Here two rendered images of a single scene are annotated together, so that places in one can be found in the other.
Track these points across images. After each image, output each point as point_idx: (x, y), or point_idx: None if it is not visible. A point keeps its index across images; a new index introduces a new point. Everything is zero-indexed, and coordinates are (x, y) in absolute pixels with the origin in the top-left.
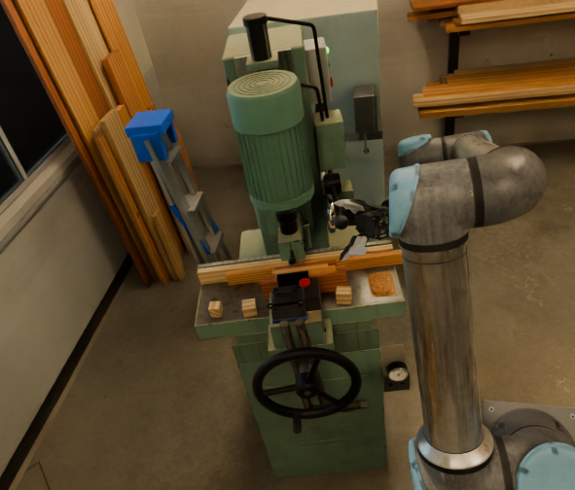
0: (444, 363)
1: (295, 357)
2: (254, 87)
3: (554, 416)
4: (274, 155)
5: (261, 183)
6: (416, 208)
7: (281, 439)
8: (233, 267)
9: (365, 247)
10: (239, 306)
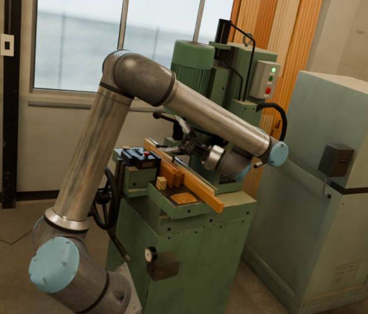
0: (75, 150)
1: None
2: (188, 42)
3: (130, 299)
4: None
5: None
6: (106, 60)
7: (111, 265)
8: (155, 146)
9: (171, 150)
10: None
